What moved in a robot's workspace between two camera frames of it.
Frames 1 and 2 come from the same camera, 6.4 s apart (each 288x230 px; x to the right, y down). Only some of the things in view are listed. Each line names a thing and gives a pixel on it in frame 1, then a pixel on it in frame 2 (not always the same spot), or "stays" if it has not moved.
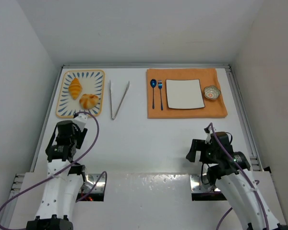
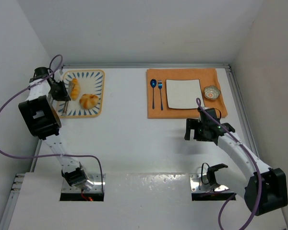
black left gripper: (81, 138) -> (63, 92)
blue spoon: (153, 83) stays
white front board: (141, 201) stays
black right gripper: (196, 148) -> (189, 129)
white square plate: (184, 93) stays
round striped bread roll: (89, 101) stays
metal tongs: (113, 117) -> (65, 111)
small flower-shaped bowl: (211, 92) stays
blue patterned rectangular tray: (92, 83) stays
